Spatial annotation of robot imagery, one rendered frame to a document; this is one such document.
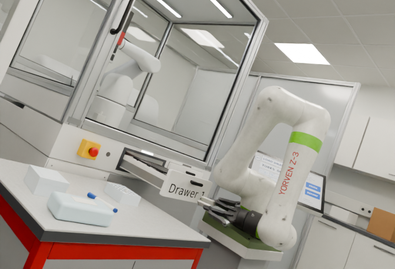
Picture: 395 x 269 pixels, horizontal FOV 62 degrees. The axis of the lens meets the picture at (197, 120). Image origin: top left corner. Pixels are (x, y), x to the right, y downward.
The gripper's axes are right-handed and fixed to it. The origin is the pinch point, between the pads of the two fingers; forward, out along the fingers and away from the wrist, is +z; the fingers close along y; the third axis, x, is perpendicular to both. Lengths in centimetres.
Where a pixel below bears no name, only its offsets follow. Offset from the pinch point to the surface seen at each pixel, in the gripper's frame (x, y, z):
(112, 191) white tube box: 24.9, -27.7, 19.4
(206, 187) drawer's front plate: 0.2, 7.5, 4.7
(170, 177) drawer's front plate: 19.3, -8.2, 8.6
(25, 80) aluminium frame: 46, -5, 100
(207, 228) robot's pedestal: -7.6, -6.5, -3.9
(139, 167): 15.0, -6.6, 28.8
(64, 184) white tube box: 48, -45, 11
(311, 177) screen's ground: -57, 88, -17
